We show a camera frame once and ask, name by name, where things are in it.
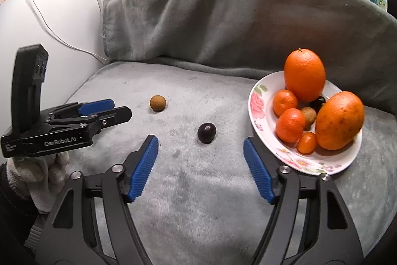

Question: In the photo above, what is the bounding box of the floral white plate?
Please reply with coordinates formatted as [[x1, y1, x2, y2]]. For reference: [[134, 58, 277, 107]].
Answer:
[[248, 71, 363, 176]]

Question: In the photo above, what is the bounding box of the dark plum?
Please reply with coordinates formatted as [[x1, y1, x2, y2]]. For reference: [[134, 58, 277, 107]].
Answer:
[[198, 123, 217, 144], [310, 96, 327, 112]]

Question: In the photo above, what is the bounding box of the grey fleece blanket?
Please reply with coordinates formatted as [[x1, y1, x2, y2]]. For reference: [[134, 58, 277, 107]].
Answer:
[[64, 0, 397, 265]]

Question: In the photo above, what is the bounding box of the orange mango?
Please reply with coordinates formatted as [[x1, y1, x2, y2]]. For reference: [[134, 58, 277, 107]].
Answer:
[[315, 91, 365, 151]]

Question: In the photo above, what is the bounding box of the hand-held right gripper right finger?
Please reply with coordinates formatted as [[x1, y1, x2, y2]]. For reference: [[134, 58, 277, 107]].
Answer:
[[243, 137, 364, 265]]

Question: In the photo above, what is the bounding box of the person's left forearm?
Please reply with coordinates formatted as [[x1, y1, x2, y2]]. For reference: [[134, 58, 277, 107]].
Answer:
[[0, 161, 47, 256]]

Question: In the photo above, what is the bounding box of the large orange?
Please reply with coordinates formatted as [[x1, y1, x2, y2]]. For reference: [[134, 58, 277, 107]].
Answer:
[[284, 48, 327, 103]]

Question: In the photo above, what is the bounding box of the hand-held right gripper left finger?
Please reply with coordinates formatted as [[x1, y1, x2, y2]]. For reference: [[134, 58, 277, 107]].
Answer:
[[35, 134, 160, 265]]

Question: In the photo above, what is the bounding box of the person's left hand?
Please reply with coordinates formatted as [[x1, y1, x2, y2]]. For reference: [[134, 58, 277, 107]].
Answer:
[[6, 151, 70, 213]]

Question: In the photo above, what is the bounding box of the white cable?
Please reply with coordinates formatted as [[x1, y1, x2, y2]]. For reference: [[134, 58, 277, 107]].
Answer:
[[26, 0, 107, 62]]

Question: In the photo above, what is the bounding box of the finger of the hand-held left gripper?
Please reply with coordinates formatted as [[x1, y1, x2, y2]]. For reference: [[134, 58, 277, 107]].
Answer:
[[56, 106, 132, 129], [40, 99, 116, 121]]

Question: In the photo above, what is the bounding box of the small mandarin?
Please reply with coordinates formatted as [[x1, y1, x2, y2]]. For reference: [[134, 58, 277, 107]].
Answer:
[[297, 132, 318, 155]]

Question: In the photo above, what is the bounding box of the small brown kiwi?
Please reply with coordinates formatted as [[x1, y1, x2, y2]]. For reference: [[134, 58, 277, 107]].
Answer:
[[150, 95, 167, 112]]

